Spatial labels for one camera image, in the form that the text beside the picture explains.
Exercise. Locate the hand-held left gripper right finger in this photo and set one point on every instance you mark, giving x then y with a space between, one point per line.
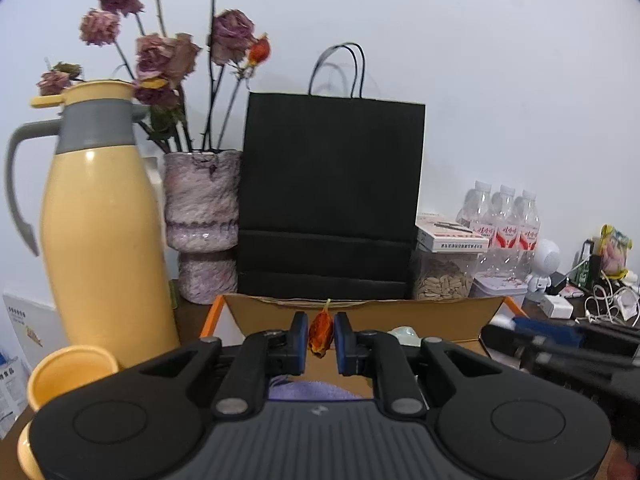
341 345

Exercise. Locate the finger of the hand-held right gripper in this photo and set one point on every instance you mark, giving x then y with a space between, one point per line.
550 326
510 340

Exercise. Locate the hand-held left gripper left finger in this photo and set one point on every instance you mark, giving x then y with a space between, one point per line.
300 345

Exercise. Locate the dried orange rosebud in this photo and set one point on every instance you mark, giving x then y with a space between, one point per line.
320 335

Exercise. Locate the red cardboard box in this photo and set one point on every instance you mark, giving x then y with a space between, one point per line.
250 317

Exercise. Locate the white charger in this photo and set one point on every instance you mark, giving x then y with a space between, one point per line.
557 306

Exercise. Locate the black adapter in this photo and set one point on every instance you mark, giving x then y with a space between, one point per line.
560 282

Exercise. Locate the white printed tin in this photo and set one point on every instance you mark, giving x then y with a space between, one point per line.
500 287

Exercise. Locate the pale round container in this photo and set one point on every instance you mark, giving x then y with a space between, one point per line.
404 335

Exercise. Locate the green and black gadget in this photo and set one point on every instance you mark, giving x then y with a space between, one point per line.
587 270

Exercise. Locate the white robot toy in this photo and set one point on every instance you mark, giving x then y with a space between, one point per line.
545 257

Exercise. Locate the white power adapter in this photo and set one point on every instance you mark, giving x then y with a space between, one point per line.
627 302

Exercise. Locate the clear seed jar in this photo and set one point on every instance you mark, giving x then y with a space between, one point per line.
442 280

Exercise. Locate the colourful snack packet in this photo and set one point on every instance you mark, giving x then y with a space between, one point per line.
617 250

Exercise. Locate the flat white box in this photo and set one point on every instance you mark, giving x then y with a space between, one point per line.
445 232

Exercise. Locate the black paper bag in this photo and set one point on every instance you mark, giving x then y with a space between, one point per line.
330 185

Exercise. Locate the purple glass vase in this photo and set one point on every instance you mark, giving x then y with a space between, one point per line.
200 200

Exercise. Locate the yellow thermos jug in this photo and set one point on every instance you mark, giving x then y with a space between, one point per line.
100 235

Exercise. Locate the yellow mug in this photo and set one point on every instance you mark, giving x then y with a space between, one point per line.
70 370

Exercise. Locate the blue printed bags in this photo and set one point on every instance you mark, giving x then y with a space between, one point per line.
10 385

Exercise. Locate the dried rose bouquet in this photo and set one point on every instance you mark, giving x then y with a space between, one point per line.
165 55

